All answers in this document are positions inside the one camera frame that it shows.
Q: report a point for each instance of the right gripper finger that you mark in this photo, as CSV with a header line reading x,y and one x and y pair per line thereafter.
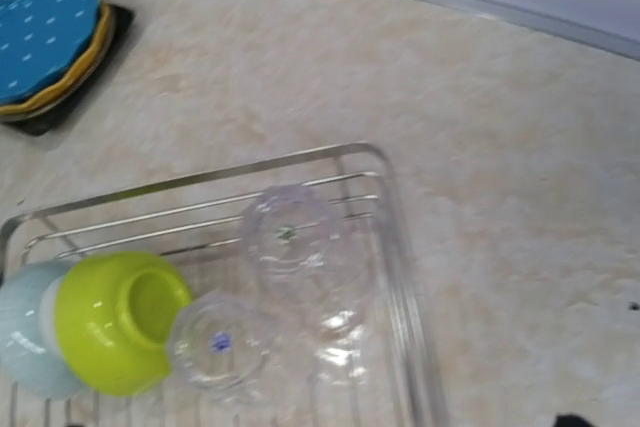
x,y
571,420

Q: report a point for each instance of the clear glass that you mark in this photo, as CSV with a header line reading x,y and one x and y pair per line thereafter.
x,y
307,260
225,347

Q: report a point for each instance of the green bowl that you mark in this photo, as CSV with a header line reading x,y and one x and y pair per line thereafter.
x,y
113,316

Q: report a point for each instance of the grey striped bowl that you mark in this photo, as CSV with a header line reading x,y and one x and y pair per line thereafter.
x,y
30,354

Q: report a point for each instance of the yellow polka dot plate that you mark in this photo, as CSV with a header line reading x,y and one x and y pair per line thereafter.
x,y
80,70

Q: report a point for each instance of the black floral square plate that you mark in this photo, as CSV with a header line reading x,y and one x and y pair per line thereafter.
x,y
56,116

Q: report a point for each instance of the blue polka dot plate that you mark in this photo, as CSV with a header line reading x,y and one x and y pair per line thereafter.
x,y
40,40

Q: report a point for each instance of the metal wire dish rack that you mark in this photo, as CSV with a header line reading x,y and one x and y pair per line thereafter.
x,y
384,374

